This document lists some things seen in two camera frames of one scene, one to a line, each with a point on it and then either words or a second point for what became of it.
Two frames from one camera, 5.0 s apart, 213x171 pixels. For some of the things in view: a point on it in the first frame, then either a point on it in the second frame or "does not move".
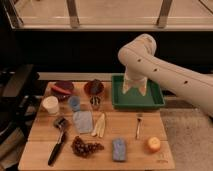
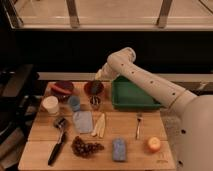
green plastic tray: [153, 96] does not move
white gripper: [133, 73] -> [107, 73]
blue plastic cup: [74, 102] does not move
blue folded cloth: [83, 121] does not move
